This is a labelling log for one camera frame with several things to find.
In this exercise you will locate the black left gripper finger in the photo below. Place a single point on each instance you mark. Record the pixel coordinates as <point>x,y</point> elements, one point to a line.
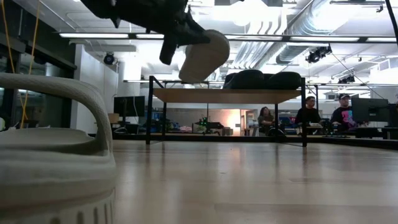
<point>197,34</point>
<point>192,42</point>

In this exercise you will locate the grey rubber slide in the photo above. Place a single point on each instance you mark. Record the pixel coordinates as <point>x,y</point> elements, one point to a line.
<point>208,59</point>
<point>46,174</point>

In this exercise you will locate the black rubber slide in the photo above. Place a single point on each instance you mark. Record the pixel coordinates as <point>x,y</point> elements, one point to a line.
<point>284,81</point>
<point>248,79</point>

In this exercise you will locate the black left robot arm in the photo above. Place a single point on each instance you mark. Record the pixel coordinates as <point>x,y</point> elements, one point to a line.
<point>133,12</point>

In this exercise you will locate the overhead light bar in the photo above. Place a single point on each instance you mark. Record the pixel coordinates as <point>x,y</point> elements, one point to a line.
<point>132,36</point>

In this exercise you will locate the background robot with green lights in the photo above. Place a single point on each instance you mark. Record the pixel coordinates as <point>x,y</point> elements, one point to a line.
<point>206,125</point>

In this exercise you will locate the black computer monitor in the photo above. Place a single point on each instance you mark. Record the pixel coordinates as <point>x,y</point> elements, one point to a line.
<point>370,110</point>
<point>129,106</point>

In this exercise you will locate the small brown box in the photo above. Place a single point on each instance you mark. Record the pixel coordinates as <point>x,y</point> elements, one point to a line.
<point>227,131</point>

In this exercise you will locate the person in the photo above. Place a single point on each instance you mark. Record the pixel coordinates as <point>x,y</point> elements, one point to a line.
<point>265,119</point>
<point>308,115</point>
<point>343,116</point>

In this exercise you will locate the cardboard box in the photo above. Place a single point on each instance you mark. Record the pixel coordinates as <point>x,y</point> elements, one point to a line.
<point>113,118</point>

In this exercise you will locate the black ceiling spotlight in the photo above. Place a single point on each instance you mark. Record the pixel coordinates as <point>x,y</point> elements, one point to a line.
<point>317,54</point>
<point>346,80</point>

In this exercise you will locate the wooden shelf with black frame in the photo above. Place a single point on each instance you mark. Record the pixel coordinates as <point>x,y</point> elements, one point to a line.
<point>224,96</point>

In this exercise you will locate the black ceiling camera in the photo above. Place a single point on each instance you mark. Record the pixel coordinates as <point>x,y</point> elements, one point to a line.
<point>109,58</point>

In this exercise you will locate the black metal rig frame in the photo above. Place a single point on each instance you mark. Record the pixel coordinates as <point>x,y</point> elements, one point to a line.
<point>217,137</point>

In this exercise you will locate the silver ventilation duct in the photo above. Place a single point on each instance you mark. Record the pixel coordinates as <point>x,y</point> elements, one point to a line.
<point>308,25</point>

